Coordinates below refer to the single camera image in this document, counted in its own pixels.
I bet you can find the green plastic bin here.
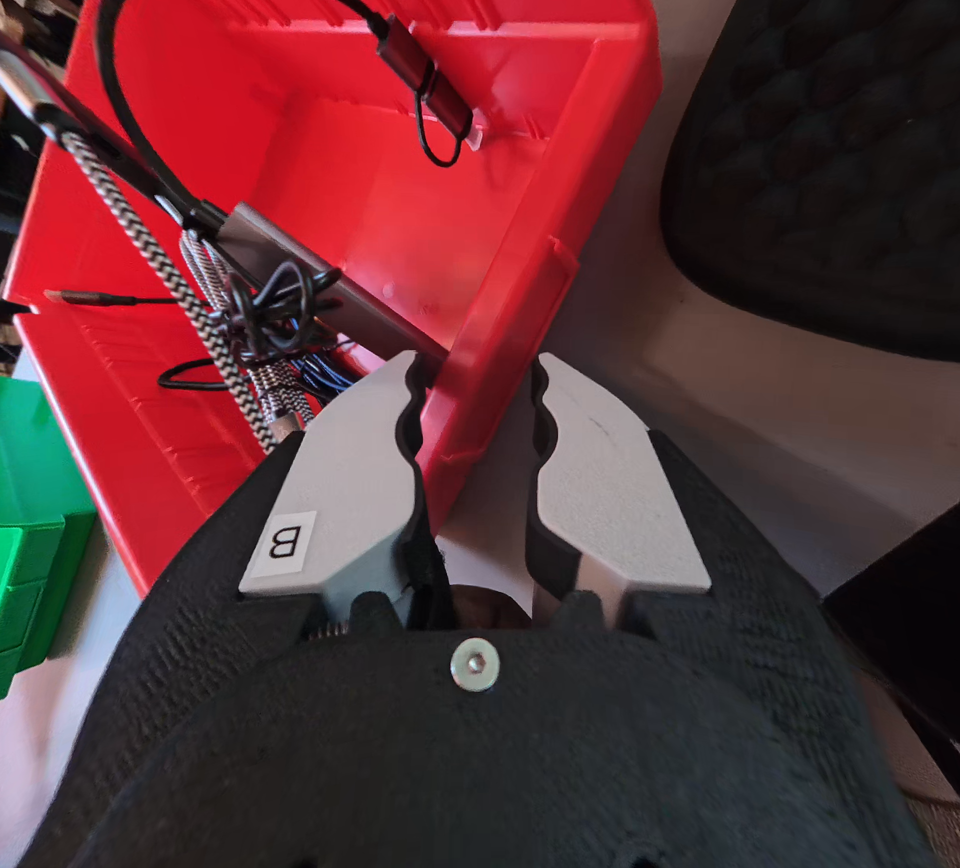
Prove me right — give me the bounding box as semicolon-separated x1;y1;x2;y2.
0;376;99;700

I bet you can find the person's left hand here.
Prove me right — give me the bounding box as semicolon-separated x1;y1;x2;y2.
450;585;534;630

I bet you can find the braided usb-c cable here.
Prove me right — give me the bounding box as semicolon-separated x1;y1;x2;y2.
0;46;331;452

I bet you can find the red plastic bin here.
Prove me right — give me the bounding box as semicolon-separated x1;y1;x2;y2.
3;0;663;599

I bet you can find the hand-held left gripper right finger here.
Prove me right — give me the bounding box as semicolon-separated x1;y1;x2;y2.
523;352;712;630

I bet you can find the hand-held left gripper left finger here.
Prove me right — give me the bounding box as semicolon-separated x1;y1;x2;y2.
238;350;455;630

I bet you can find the grey usb hub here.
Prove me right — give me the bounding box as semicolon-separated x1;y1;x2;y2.
96;0;489;368

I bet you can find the black usb-c cable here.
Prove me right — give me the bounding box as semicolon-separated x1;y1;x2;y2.
43;259;354;404

